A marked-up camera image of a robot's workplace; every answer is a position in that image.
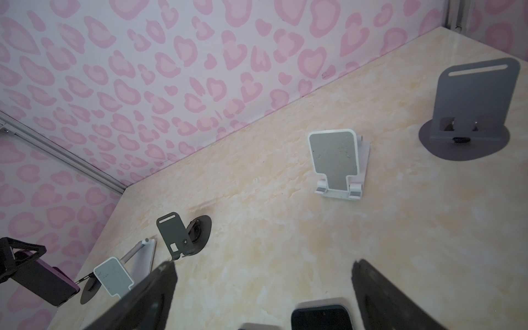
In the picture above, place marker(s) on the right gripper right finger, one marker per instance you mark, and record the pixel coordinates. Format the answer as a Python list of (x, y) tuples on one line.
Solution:
[(382, 305)]

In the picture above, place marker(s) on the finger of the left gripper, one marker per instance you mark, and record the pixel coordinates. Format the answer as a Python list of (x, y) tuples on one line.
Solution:
[(17, 257)]

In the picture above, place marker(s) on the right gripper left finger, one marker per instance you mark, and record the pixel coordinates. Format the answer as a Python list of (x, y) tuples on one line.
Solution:
[(146, 306)]

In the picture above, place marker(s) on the black phone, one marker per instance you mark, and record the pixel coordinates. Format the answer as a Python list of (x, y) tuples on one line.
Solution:
[(329, 313), (256, 326), (48, 283)]

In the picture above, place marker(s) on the grey phone stand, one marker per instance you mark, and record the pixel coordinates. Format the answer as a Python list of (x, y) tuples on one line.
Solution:
[(470, 109)]

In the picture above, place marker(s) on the far left grey stand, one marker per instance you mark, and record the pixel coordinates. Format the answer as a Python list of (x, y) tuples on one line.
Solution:
[(90, 289)]

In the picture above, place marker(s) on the centre back grey stand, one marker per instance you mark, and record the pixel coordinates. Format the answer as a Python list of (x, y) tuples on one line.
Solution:
[(181, 240)]

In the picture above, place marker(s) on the white triangular phone stand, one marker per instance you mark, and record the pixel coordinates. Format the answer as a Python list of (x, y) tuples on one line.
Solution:
[(340, 157)]

